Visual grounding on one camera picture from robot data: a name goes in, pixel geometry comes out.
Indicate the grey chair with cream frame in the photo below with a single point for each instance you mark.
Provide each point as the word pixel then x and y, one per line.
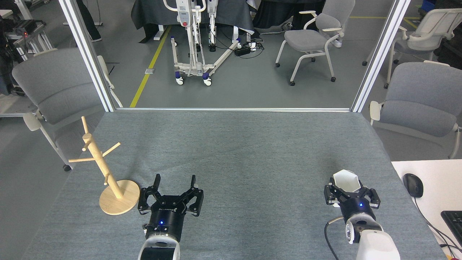
pixel 57 86
pixel 422 104
pixel 306 39

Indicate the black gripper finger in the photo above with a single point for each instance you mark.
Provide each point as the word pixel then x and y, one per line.
pixel 373 198
pixel 330 196
pixel 145 200
pixel 195 202

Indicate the black keyboard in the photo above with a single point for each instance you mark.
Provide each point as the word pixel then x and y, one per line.
pixel 454 224

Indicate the silver table edge rail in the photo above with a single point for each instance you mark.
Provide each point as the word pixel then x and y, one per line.
pixel 234 109

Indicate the black power strip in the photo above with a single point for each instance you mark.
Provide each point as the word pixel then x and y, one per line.
pixel 242 51

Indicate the white desk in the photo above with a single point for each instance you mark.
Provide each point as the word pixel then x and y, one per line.
pixel 440 180

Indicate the black table drape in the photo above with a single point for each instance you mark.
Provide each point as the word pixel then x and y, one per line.
pixel 151 12

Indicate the metal floor plate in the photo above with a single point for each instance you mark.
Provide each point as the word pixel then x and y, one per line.
pixel 149 71

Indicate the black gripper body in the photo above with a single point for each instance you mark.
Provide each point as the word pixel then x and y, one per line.
pixel 166 218
pixel 357 207

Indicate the person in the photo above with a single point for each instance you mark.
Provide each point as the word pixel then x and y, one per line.
pixel 88 21

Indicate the white-backed grey chair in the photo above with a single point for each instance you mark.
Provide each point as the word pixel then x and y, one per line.
pixel 433 21

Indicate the white faceted cup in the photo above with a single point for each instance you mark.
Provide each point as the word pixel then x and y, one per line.
pixel 344 180

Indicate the black computer mouse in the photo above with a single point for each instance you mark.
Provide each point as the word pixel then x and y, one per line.
pixel 413 185

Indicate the silver post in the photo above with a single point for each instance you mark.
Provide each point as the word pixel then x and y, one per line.
pixel 379 54
pixel 88 54

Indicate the metal equipment rack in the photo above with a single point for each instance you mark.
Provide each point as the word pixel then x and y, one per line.
pixel 25 36

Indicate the wooden cup rack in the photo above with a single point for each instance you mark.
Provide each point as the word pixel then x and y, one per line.
pixel 119 202

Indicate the white stand on wheels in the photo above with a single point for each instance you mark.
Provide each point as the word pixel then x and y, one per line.
pixel 184 18

